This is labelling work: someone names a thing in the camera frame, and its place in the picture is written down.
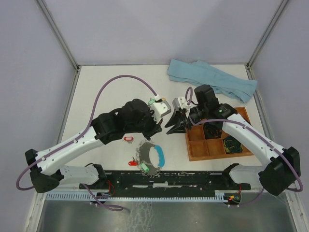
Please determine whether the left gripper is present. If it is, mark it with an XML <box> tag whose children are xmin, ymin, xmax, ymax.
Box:
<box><xmin>126</xmin><ymin>109</ymin><xmax>164</xmax><ymax>141</ymax></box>

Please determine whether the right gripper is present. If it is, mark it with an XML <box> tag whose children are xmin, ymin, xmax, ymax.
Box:
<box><xmin>165</xmin><ymin>104</ymin><xmax>207</xmax><ymax>135</ymax></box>

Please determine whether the large keyring holder blue handle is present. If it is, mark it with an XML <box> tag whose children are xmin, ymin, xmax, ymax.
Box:
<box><xmin>134</xmin><ymin>141</ymin><xmax>165</xmax><ymax>178</ymax></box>

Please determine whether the red tag key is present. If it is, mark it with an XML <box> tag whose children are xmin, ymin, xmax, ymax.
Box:
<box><xmin>128</xmin><ymin>157</ymin><xmax>138</xmax><ymax>166</ymax></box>
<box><xmin>123</xmin><ymin>136</ymin><xmax>134</xmax><ymax>144</ymax></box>

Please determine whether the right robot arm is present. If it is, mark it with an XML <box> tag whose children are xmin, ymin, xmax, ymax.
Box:
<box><xmin>166</xmin><ymin>85</ymin><xmax>304</xmax><ymax>196</ymax></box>

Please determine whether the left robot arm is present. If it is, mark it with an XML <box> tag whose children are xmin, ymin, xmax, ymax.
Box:
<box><xmin>25</xmin><ymin>99</ymin><xmax>171</xmax><ymax>193</ymax></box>

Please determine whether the green yellow tag key bunch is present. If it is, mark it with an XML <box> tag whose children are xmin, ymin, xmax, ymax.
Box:
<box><xmin>147</xmin><ymin>98</ymin><xmax>166</xmax><ymax>105</ymax></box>

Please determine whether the wooden compartment tray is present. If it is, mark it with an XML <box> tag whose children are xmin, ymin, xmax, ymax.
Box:
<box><xmin>184</xmin><ymin>107</ymin><xmax>255</xmax><ymax>162</ymax></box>

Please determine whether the rolled orange-dotted tie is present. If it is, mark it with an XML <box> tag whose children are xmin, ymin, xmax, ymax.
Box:
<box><xmin>203</xmin><ymin>123</ymin><xmax>222</xmax><ymax>139</ymax></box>

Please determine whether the light blue cloth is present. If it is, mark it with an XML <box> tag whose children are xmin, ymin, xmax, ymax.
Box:
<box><xmin>168</xmin><ymin>59</ymin><xmax>257</xmax><ymax>103</ymax></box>

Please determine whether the rolled blue-yellow tie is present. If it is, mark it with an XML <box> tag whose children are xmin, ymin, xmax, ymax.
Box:
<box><xmin>223</xmin><ymin>136</ymin><xmax>243</xmax><ymax>154</ymax></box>

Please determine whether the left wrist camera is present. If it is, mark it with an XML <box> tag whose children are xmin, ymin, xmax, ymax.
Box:
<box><xmin>150</xmin><ymin>95</ymin><xmax>171</xmax><ymax>124</ymax></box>

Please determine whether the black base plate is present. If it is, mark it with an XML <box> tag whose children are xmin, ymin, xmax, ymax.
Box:
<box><xmin>88</xmin><ymin>170</ymin><xmax>251</xmax><ymax>198</ymax></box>

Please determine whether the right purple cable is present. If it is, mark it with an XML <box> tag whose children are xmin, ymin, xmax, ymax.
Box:
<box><xmin>185</xmin><ymin>86</ymin><xmax>304</xmax><ymax>207</ymax></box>

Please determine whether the grey cable duct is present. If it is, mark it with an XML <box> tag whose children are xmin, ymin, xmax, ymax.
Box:
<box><xmin>45</xmin><ymin>191</ymin><xmax>228</xmax><ymax>203</ymax></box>

